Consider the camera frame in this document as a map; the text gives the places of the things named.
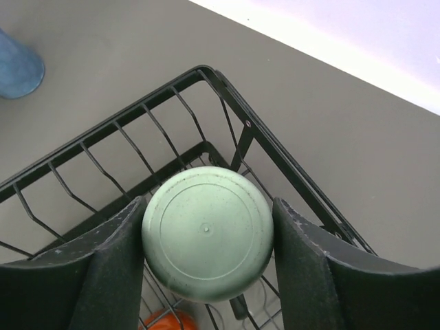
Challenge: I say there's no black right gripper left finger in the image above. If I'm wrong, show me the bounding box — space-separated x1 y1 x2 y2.
1 197 146 329

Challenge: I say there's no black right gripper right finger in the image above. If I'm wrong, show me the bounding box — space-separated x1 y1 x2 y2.
272 198 439 329

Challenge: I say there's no green plastic cup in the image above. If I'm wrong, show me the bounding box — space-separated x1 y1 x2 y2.
142 166 274 303

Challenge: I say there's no blue ceramic mug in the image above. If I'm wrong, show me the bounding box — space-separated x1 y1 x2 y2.
1 30 45 99

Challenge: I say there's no orange patterned teapot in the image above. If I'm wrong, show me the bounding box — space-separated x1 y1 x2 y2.
138 309 198 330

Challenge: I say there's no black wire dish rack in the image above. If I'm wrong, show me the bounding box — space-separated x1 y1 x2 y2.
0 64 379 330

